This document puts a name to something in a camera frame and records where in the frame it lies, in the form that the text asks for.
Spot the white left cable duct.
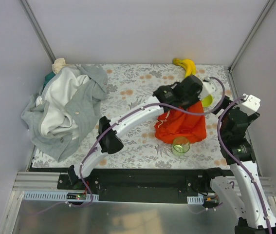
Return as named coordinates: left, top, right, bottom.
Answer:
left=23, top=191, right=99, bottom=202

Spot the teal cloth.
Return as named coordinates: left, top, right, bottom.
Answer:
left=43, top=72, right=55, bottom=87

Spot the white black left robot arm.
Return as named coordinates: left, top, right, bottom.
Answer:
left=68, top=75, right=203, bottom=186

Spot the white right cable duct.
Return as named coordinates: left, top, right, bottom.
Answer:
left=186, top=196, right=204, bottom=205

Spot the orange cloth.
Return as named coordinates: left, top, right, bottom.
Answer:
left=154, top=109, right=207, bottom=144

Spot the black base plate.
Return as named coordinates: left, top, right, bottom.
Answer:
left=28, top=167, right=235, bottom=202

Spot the lime green bowl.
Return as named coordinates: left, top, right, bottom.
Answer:
left=201, top=95, right=213, bottom=108

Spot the beige cloth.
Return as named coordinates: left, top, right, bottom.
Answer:
left=52, top=58, right=70, bottom=74

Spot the yellow banana bunch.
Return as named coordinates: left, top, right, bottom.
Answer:
left=172, top=58, right=197, bottom=78

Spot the white cable duct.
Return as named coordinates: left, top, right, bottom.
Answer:
left=23, top=191, right=99, bottom=202
left=186, top=196, right=204, bottom=205

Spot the grey white sweatshirt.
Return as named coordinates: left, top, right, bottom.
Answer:
left=21, top=65, right=108, bottom=162

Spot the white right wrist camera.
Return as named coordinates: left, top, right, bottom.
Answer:
left=237, top=94, right=261, bottom=116

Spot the green translucent plastic cup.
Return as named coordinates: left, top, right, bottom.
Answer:
left=172, top=136, right=191, bottom=156

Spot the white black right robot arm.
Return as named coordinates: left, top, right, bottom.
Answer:
left=203, top=94, right=276, bottom=234

